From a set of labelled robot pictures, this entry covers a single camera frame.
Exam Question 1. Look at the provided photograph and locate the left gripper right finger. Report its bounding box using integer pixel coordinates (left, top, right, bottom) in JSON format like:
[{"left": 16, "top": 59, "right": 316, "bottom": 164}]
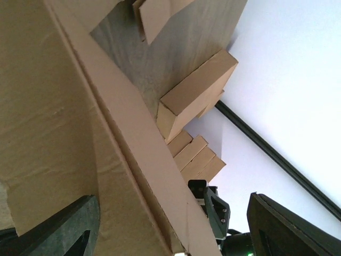
[{"left": 247, "top": 193, "right": 340, "bottom": 255}]

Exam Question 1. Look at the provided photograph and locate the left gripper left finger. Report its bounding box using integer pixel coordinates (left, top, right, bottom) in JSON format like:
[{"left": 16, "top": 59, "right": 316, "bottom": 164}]
[{"left": 1, "top": 195, "right": 100, "bottom": 255}]

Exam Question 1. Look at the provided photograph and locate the top folded box right stack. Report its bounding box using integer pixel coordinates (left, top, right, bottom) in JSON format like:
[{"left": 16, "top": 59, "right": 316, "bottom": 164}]
[{"left": 193, "top": 156, "right": 226, "bottom": 183}]

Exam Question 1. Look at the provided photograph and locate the folded box stack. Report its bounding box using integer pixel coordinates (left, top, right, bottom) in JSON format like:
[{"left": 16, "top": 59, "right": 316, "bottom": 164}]
[
  {"left": 193, "top": 156, "right": 226, "bottom": 183},
  {"left": 181, "top": 147, "right": 216, "bottom": 180},
  {"left": 174, "top": 135, "right": 208, "bottom": 171}
]

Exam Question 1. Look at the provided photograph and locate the middle folded box right stack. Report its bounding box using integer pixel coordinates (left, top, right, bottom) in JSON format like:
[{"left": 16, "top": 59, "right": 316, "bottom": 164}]
[{"left": 181, "top": 147, "right": 216, "bottom": 180}]

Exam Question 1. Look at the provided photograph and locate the lower folded box right stack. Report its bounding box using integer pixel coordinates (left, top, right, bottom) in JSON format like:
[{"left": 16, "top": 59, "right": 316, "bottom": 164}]
[{"left": 174, "top": 135, "right": 208, "bottom": 171}]

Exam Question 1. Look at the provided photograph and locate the large folded cardboard box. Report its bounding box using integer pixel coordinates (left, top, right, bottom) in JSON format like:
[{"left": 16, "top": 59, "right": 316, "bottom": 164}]
[{"left": 157, "top": 50, "right": 238, "bottom": 141}]

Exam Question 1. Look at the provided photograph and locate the stack of flat cardboard blanks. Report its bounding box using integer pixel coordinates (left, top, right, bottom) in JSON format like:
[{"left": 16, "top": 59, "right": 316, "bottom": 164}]
[{"left": 133, "top": 0, "right": 193, "bottom": 45}]

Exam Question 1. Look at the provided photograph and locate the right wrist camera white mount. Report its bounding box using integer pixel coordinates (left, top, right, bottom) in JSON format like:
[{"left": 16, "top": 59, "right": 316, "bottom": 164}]
[{"left": 188, "top": 180, "right": 231, "bottom": 241}]

